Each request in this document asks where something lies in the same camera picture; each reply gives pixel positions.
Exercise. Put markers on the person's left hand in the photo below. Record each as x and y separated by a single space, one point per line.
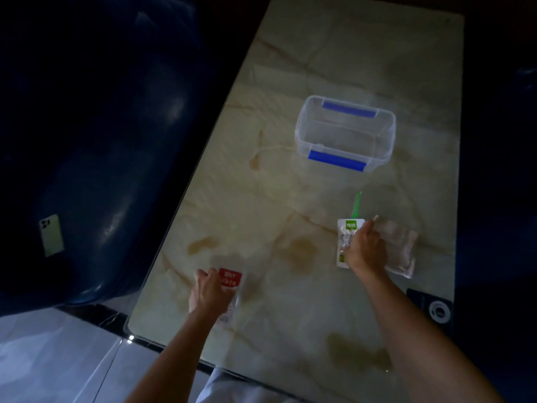
207 295

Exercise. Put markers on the person's right hand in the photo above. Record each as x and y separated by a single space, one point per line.
367 253

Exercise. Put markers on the red snack packet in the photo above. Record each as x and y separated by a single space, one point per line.
230 277

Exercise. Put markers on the green label snack packet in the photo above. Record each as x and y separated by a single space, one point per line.
346 230

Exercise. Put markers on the pink wiping cloth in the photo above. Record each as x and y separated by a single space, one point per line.
400 247

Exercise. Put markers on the person's left forearm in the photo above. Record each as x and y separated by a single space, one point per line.
176 360

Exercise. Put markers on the person's right forearm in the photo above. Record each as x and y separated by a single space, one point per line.
423 348

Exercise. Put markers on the person's light trousers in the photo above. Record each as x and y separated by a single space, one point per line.
235 390

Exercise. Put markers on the green plastic strip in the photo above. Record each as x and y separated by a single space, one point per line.
356 205

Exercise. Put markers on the black printed card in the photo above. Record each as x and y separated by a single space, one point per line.
436 308

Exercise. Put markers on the blue sofa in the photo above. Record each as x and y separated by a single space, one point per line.
503 205
105 142

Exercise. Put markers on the pale green phone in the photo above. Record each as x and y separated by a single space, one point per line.
51 235

